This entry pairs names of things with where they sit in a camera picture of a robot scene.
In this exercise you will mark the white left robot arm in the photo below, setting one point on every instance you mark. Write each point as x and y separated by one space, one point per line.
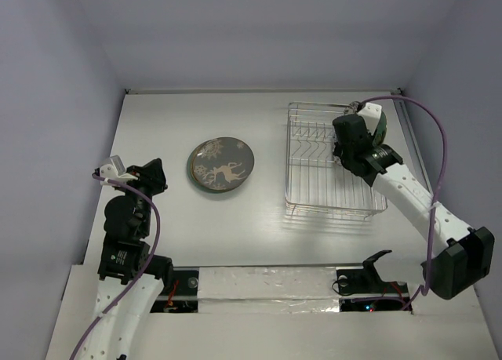
130 274

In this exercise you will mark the green rimmed plate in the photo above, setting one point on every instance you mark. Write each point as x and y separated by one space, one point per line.
381 130

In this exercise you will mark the foil covered front block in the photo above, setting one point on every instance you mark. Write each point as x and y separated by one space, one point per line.
267 290

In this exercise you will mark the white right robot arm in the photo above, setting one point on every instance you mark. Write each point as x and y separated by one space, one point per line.
458 255

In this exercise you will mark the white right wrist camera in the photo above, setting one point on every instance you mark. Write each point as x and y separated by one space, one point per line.
371 114

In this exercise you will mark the plain teal plate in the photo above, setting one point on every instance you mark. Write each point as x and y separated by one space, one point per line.
192 179

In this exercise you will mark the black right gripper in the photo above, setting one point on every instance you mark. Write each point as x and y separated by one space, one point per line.
349 126

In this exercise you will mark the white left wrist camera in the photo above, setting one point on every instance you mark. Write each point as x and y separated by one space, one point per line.
112 168

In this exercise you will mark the wire dish rack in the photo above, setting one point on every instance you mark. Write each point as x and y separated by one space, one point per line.
316 182

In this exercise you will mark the grey reindeer pattern plate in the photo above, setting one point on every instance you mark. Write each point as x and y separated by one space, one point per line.
222 164

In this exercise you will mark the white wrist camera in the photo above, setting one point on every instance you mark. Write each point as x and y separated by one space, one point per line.
112 168
371 114

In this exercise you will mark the beige leaf pattern plate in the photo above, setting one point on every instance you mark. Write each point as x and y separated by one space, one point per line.
191 165

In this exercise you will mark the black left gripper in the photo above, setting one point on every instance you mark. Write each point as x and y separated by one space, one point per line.
151 173

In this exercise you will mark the blue floral white plate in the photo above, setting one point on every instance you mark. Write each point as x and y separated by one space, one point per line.
352 108

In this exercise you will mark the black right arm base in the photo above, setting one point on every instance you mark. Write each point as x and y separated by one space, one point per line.
363 279

